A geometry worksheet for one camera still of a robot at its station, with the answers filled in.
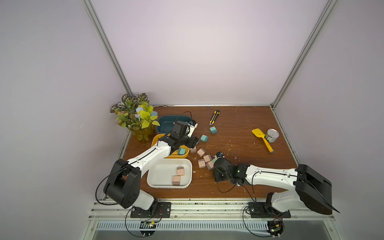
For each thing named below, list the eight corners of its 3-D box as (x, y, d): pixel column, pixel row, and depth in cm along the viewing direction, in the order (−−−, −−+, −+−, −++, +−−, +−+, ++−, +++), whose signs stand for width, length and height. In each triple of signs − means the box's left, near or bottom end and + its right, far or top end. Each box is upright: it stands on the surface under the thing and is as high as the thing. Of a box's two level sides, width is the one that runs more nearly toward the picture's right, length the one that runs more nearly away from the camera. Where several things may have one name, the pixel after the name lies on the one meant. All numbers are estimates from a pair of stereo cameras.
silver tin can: (267, 142, 99) (269, 138, 95) (263, 132, 104) (265, 128, 101) (278, 142, 99) (281, 138, 95) (274, 132, 104) (277, 128, 100)
